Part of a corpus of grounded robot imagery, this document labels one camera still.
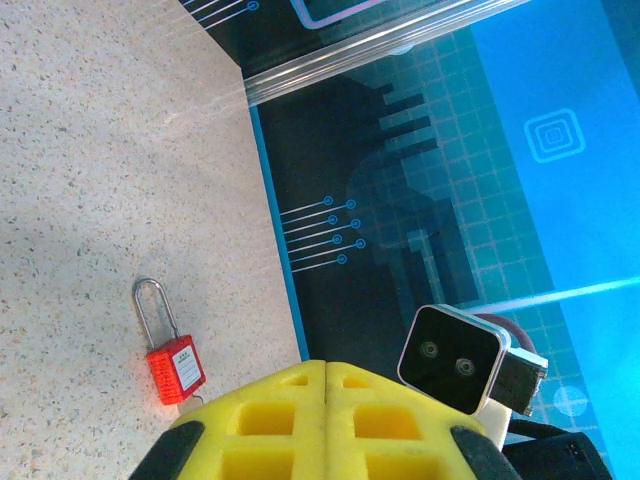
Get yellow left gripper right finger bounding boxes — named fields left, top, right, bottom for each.
left=324, top=360, right=521, bottom=480

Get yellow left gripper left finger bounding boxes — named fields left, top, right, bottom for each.
left=128, top=359, right=329, bottom=480

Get red padlock with white label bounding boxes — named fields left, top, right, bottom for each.
left=132, top=277, right=208, bottom=406

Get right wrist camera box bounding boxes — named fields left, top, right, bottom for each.
left=397, top=303, right=550, bottom=419

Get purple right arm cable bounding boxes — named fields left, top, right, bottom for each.
left=474, top=310, right=535, bottom=357

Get aluminium frame post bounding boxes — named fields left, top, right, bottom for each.
left=239, top=0, right=531, bottom=104

